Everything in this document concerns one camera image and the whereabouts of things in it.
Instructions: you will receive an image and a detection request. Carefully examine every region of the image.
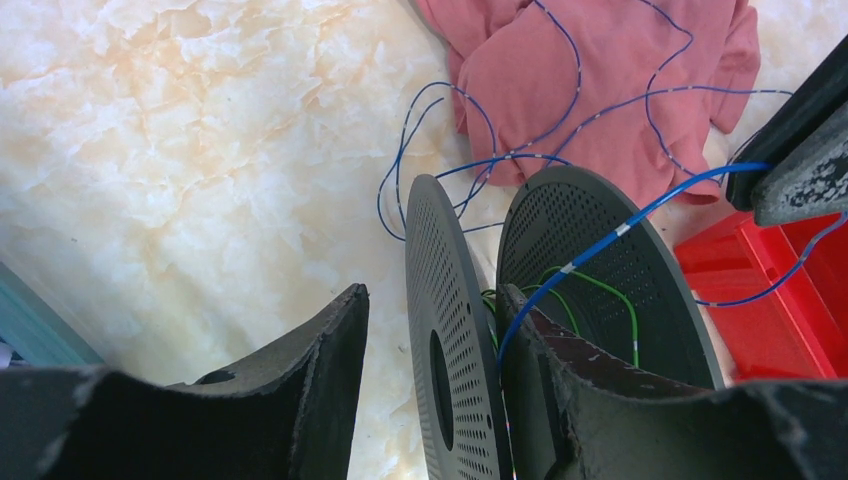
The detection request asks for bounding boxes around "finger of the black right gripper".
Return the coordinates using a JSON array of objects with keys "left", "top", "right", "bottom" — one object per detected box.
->
[
  {"left": 752, "top": 119, "right": 847, "bottom": 227},
  {"left": 726, "top": 40, "right": 847, "bottom": 212}
]

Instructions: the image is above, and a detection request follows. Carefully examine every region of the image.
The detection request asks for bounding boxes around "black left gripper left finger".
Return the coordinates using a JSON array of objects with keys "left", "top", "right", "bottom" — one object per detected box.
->
[{"left": 167, "top": 283, "right": 369, "bottom": 479}]

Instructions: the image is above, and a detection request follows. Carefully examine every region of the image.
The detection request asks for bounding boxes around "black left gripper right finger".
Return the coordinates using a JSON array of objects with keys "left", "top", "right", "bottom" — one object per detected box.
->
[{"left": 504, "top": 308, "right": 723, "bottom": 479}]

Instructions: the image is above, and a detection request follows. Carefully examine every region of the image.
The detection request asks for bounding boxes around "thin blue wire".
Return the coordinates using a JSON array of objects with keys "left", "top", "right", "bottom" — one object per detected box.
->
[{"left": 376, "top": 0, "right": 848, "bottom": 379}]

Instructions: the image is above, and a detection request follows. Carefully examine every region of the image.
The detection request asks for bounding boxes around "red plastic bin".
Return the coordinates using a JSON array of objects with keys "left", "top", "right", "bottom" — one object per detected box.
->
[{"left": 675, "top": 213, "right": 847, "bottom": 382}]

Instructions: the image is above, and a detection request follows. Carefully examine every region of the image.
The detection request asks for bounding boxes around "black cable spool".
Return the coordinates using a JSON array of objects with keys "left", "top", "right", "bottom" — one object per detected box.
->
[{"left": 405, "top": 167, "right": 721, "bottom": 479}]

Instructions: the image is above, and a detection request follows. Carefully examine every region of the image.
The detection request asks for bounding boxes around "pink cloth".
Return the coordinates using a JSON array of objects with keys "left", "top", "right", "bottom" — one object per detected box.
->
[{"left": 418, "top": 1, "right": 761, "bottom": 206}]

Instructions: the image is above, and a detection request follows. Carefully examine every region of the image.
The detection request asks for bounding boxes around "teal plastic tray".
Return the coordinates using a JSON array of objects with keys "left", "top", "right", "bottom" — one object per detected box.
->
[{"left": 1, "top": 264, "right": 103, "bottom": 367}]

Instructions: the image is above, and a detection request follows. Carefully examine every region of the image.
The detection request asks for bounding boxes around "green wire on spool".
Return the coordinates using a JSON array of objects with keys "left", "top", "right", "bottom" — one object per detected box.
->
[{"left": 480, "top": 264, "right": 641, "bottom": 370}]

